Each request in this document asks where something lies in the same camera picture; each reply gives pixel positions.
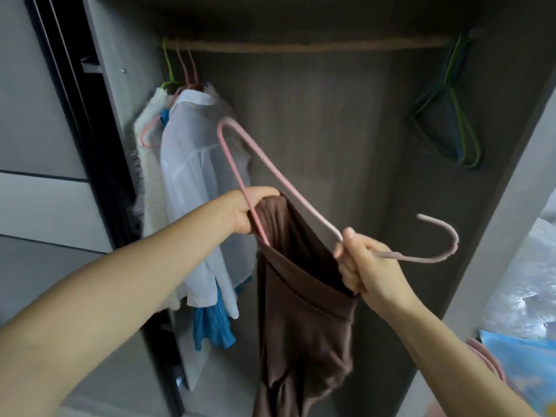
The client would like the person's left hand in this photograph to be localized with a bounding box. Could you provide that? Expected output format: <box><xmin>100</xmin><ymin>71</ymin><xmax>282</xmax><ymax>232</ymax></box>
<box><xmin>217</xmin><ymin>186</ymin><xmax>281</xmax><ymax>235</ymax></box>

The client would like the person's right hand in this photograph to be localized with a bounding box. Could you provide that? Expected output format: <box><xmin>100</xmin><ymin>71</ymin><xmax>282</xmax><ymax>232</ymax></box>
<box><xmin>332</xmin><ymin>226</ymin><xmax>422</xmax><ymax>318</ymax></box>

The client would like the white shirt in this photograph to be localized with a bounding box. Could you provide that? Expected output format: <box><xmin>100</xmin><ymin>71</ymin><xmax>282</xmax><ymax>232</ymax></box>
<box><xmin>159</xmin><ymin>86</ymin><xmax>259</xmax><ymax>392</ymax></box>

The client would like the brown top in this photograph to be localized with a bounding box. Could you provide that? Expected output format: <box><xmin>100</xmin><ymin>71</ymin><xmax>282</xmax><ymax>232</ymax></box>
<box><xmin>247</xmin><ymin>193</ymin><xmax>359</xmax><ymax>417</ymax></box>

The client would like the white fluffy sweater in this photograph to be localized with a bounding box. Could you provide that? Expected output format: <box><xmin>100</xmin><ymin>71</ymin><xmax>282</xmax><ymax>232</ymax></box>
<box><xmin>132</xmin><ymin>85</ymin><xmax>175</xmax><ymax>240</ymax></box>

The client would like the blue garment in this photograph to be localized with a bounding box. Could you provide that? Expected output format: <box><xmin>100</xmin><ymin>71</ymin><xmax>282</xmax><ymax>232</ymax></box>
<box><xmin>159</xmin><ymin>107</ymin><xmax>253</xmax><ymax>351</ymax></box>

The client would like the grey wardrobe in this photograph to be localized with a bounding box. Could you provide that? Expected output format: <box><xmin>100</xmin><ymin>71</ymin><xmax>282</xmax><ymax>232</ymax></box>
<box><xmin>0</xmin><ymin>0</ymin><xmax>556</xmax><ymax>417</ymax></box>

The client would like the green hanger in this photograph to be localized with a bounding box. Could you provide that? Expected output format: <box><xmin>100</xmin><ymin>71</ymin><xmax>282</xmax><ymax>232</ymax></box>
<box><xmin>159</xmin><ymin>39</ymin><xmax>179</xmax><ymax>90</ymax></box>

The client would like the bunch of coloured wire hangers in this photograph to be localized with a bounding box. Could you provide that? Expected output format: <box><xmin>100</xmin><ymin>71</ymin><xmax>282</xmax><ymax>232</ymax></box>
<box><xmin>408</xmin><ymin>30</ymin><xmax>483</xmax><ymax>170</ymax></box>

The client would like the person's left forearm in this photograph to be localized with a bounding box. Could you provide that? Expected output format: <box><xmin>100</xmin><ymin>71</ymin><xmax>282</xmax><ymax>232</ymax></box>
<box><xmin>0</xmin><ymin>195</ymin><xmax>236</xmax><ymax>417</ymax></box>

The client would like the person's right forearm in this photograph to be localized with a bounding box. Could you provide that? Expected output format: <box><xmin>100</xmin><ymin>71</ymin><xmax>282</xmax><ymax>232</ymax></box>
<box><xmin>382</xmin><ymin>291</ymin><xmax>540</xmax><ymax>417</ymax></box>

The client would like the pink fabric item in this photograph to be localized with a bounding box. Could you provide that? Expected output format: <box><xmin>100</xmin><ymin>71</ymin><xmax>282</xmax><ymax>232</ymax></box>
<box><xmin>421</xmin><ymin>336</ymin><xmax>507</xmax><ymax>417</ymax></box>

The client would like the white tufted headboard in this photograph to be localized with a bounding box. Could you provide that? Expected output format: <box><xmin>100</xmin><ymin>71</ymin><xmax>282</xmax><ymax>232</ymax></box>
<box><xmin>478</xmin><ymin>191</ymin><xmax>556</xmax><ymax>339</ymax></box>

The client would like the blue patterned pillow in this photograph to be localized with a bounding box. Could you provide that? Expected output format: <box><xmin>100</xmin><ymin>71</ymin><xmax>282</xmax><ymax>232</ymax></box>
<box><xmin>480</xmin><ymin>330</ymin><xmax>556</xmax><ymax>417</ymax></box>

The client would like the wooden hanging rod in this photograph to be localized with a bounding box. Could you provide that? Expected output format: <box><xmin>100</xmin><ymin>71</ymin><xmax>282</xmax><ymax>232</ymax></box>
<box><xmin>160</xmin><ymin>34</ymin><xmax>462</xmax><ymax>56</ymax></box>

